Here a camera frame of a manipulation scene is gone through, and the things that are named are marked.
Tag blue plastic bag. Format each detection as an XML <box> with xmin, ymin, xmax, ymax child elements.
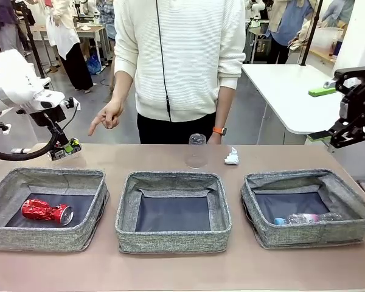
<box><xmin>86</xmin><ymin>55</ymin><xmax>103</xmax><ymax>76</ymax></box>

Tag grey fabric basket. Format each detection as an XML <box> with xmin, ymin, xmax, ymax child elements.
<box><xmin>114</xmin><ymin>171</ymin><xmax>232</xmax><ymax>254</ymax></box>
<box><xmin>0</xmin><ymin>167</ymin><xmax>110</xmax><ymax>252</ymax></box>
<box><xmin>240</xmin><ymin>169</ymin><xmax>365</xmax><ymax>250</ymax></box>

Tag woman in white top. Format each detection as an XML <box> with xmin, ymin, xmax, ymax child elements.
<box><xmin>45</xmin><ymin>0</ymin><xmax>95</xmax><ymax>94</ymax></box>

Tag black stand pole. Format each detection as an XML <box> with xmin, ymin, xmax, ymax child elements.
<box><xmin>300</xmin><ymin>0</ymin><xmax>323</xmax><ymax>66</ymax></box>

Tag person in blue shirt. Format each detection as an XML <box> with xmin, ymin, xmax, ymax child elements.
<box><xmin>267</xmin><ymin>0</ymin><xmax>316</xmax><ymax>64</ymax></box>

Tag white knit sweater torso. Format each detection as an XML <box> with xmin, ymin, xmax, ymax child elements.
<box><xmin>113</xmin><ymin>0</ymin><xmax>246</xmax><ymax>122</ymax></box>

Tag clear plastic cup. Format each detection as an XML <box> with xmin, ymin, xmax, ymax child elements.
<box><xmin>184</xmin><ymin>133</ymin><xmax>208</xmax><ymax>170</ymax></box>

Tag person's right forearm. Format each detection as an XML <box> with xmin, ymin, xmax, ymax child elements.
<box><xmin>111</xmin><ymin>70</ymin><xmax>134</xmax><ymax>105</ymax></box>

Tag black trousers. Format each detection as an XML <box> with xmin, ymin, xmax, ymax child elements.
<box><xmin>136</xmin><ymin>111</ymin><xmax>218</xmax><ymax>145</ymax></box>

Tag black tripod pole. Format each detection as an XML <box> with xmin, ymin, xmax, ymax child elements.
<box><xmin>18</xmin><ymin>0</ymin><xmax>46</xmax><ymax>79</ymax></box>

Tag crushed red soda can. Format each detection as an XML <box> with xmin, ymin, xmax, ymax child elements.
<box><xmin>20</xmin><ymin>198</ymin><xmax>74</xmax><ymax>226</ymax></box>

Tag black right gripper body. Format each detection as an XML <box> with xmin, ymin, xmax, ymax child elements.
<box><xmin>340</xmin><ymin>80</ymin><xmax>365</xmax><ymax>127</ymax></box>

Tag crushed black drink can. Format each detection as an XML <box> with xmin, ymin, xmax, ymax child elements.
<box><xmin>48</xmin><ymin>137</ymin><xmax>83</xmax><ymax>161</ymax></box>

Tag thin black hanging cable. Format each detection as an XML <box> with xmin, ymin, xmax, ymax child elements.
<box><xmin>155</xmin><ymin>0</ymin><xmax>173</xmax><ymax>122</ymax></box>

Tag person in grey-blue shirt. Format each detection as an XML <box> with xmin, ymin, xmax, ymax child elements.
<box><xmin>321</xmin><ymin>0</ymin><xmax>355</xmax><ymax>28</ymax></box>

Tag person's right hand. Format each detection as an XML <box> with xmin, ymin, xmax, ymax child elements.
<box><xmin>87</xmin><ymin>99</ymin><xmax>125</xmax><ymax>137</ymax></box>

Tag white paper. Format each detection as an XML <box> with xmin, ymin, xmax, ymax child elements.
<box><xmin>224</xmin><ymin>147</ymin><xmax>241</xmax><ymax>167</ymax></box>

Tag person's left forearm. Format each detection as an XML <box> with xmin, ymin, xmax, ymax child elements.
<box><xmin>215</xmin><ymin>85</ymin><xmax>234</xmax><ymax>130</ymax></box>

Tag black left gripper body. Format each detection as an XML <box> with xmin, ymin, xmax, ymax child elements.
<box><xmin>28</xmin><ymin>105</ymin><xmax>68</xmax><ymax>127</ymax></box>

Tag crushed clear plastic bottle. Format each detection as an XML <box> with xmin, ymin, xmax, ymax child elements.
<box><xmin>273</xmin><ymin>212</ymin><xmax>344</xmax><ymax>226</ymax></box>

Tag person in grey trousers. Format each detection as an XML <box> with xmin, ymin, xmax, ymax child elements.
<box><xmin>0</xmin><ymin>0</ymin><xmax>27</xmax><ymax>58</ymax></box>

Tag translucent white container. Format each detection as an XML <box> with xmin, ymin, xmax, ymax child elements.
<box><xmin>310</xmin><ymin>27</ymin><xmax>344</xmax><ymax>52</ymax></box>

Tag wooden top background desk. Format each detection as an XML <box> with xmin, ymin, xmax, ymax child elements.
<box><xmin>74</xmin><ymin>26</ymin><xmax>112</xmax><ymax>66</ymax></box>

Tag small white background robot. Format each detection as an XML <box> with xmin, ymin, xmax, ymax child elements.
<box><xmin>246</xmin><ymin>0</ymin><xmax>266</xmax><ymax>21</ymax></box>

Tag person in plaid shirt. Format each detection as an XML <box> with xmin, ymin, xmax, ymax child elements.
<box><xmin>97</xmin><ymin>0</ymin><xmax>116</xmax><ymax>92</ymax></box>

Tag large white table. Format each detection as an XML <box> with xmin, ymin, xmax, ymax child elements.
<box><xmin>240</xmin><ymin>63</ymin><xmax>365</xmax><ymax>147</ymax></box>

